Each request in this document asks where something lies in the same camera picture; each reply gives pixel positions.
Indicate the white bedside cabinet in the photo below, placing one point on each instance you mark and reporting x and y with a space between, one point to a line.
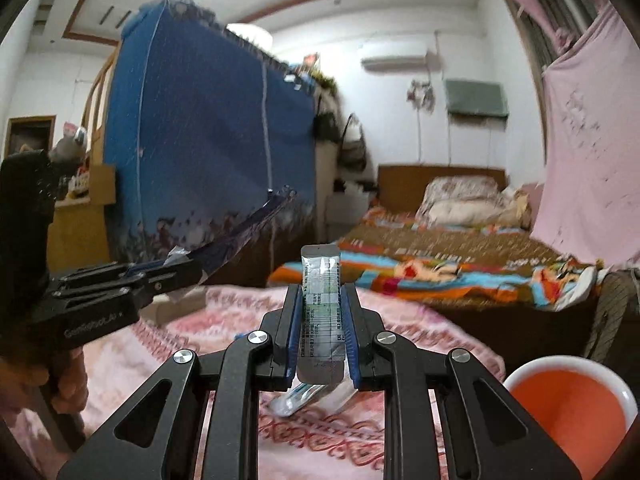
346 205

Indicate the pink hanging sheet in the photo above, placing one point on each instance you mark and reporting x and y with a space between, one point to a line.
590 203

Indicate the cream pillow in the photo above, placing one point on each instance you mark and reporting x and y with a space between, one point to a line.
472 213

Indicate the red plastic basin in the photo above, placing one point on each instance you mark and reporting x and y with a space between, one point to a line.
584 406

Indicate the clear plastic wrapper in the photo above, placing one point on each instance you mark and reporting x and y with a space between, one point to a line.
330 399

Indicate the wooden shelf unit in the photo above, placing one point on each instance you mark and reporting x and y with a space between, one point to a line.
78 235

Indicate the colourful striped bed quilt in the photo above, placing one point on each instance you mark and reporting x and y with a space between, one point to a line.
479 267

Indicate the silver foil sachet wrapper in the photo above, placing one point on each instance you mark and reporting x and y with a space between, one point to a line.
321 350

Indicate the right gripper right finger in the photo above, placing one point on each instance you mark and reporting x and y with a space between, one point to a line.
359 325

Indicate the blue fabric wardrobe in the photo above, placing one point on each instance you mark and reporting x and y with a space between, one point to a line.
200 127

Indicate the black hanging handbag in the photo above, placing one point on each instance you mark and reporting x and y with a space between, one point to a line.
325 128

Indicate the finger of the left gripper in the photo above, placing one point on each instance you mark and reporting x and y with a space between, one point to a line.
160 277
100 278

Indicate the wooden bed headboard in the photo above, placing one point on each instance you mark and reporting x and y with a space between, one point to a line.
401 187

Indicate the white air conditioner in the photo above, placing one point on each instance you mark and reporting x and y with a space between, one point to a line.
394 63

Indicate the pink floral blanket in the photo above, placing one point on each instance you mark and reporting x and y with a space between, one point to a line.
306 433

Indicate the floral pillow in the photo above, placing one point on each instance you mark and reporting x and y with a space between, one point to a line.
459 188

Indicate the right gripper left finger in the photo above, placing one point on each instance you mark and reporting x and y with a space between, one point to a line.
287 323

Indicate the person's left hand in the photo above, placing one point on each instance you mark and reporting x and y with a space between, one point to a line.
18 381

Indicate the hanging grey handbag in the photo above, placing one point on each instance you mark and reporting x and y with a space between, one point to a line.
352 154

